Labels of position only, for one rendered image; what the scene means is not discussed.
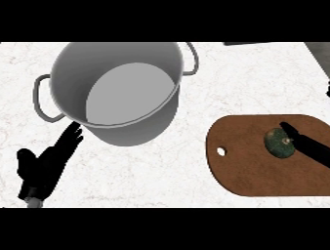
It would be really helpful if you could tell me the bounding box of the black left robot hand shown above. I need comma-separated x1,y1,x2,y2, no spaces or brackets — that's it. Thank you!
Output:
17,121,86,201

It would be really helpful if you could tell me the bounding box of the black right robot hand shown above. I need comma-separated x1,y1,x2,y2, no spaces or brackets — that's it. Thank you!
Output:
279,79,330,181

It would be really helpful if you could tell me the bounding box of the green squash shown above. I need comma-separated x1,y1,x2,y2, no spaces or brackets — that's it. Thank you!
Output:
264,127,298,160

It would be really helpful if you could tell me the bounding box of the brown wooden cutting board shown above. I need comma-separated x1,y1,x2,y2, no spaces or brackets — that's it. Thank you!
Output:
205,113,330,198

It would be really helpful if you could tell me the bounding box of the grey metal pot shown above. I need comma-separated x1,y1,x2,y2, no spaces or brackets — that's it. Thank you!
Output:
33,42,201,147

